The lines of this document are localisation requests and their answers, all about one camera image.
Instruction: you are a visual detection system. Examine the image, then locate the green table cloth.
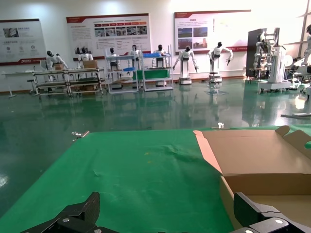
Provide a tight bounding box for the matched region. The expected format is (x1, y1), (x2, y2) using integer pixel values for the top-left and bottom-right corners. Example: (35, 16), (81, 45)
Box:
(0, 125), (311, 233)

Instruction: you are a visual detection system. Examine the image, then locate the wall poster with round icons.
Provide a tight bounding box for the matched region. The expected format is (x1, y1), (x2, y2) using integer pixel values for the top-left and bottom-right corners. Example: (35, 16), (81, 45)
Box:
(0, 18), (47, 67)

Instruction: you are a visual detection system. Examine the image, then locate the white machine stand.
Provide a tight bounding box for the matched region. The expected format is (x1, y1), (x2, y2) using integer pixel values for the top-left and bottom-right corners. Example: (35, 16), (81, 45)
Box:
(258, 44), (292, 94)

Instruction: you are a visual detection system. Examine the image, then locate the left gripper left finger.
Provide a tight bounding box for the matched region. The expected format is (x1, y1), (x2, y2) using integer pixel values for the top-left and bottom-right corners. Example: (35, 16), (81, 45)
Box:
(21, 192), (108, 233)

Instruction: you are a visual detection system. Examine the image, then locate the humanoid robot on white pedestal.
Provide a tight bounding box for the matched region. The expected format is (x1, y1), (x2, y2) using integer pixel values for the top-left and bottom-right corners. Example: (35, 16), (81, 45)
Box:
(173, 45), (200, 86)

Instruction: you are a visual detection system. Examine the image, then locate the black standing panel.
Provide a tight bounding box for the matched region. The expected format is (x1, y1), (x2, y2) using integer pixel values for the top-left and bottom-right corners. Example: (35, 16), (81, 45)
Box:
(245, 27), (281, 79)

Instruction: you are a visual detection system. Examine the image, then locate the black stool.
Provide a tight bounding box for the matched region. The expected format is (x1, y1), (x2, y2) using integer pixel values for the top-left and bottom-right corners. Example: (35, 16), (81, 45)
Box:
(26, 78), (37, 94)

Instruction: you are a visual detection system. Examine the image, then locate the cardboard box with holed flap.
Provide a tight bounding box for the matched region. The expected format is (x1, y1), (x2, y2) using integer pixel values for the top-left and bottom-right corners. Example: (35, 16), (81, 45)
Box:
(192, 125), (311, 233)

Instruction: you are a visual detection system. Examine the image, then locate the metal frame work table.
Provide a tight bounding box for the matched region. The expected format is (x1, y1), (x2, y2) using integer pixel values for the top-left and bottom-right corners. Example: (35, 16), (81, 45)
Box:
(67, 67), (105, 96)
(32, 68), (71, 97)

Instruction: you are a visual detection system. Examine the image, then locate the wall poster with building photos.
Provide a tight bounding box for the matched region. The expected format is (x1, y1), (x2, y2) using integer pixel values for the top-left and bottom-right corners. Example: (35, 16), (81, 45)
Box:
(173, 9), (252, 53)

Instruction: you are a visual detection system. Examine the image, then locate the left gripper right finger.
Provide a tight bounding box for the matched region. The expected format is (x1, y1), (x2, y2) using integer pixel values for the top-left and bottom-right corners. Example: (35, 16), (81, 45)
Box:
(233, 192), (311, 233)

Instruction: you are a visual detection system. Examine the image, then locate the white legged humanoid robot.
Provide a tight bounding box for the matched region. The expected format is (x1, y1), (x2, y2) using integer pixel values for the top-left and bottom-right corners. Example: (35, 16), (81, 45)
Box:
(252, 32), (276, 71)

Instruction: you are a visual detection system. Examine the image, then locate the white shelf rack blue tray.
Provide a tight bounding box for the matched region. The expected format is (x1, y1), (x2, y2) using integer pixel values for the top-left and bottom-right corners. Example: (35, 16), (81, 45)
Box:
(141, 44), (175, 92)

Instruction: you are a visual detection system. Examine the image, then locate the white desk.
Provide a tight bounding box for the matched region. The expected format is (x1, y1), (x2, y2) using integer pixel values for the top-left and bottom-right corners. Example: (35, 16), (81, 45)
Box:
(0, 70), (35, 99)

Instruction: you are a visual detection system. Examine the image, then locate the wide wall poster photo row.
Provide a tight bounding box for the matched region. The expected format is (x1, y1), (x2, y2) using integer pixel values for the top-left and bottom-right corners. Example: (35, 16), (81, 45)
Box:
(66, 13), (152, 61)

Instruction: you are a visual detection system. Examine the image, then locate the humanoid robot with raised arms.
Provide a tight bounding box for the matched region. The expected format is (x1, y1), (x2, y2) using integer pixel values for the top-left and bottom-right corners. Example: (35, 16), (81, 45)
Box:
(207, 41), (234, 83)

